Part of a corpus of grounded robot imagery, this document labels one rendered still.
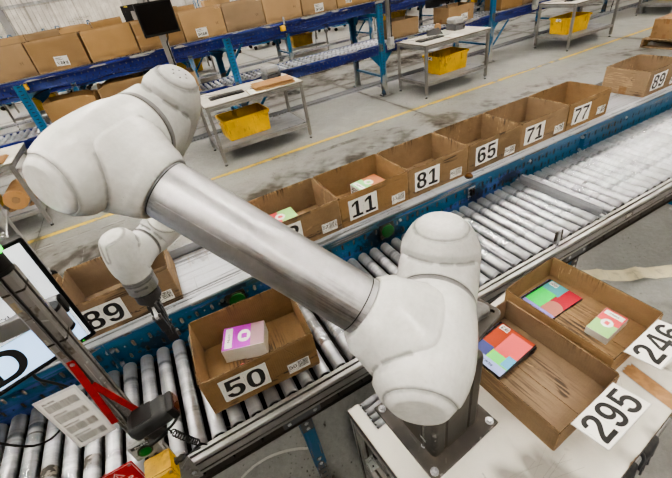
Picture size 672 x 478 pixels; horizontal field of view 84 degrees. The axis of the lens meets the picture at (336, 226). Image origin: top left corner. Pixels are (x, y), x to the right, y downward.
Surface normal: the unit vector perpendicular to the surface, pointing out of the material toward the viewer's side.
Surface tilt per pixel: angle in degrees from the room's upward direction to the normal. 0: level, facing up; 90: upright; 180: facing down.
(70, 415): 90
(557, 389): 1
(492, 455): 0
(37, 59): 90
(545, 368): 1
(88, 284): 90
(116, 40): 90
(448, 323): 25
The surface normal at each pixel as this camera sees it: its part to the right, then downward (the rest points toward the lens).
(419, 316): 0.31, -0.55
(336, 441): -0.14, -0.81
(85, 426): 0.47, 0.44
